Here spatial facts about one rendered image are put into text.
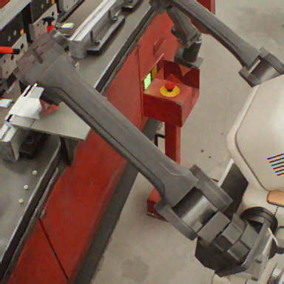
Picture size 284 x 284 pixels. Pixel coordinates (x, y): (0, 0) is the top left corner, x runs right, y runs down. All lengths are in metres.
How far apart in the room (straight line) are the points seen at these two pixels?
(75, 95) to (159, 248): 1.57
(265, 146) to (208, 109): 2.09
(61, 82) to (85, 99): 0.05
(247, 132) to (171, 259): 1.44
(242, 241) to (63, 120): 0.74
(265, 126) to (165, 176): 0.19
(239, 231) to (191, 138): 1.90
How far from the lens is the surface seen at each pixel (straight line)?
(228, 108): 2.87
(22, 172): 1.39
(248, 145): 0.78
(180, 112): 1.71
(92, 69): 1.72
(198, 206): 0.76
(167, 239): 2.22
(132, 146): 0.71
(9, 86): 1.34
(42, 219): 1.42
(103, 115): 0.70
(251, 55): 1.08
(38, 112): 1.38
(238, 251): 0.78
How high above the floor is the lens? 1.88
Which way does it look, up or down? 46 degrees down
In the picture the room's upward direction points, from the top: 4 degrees counter-clockwise
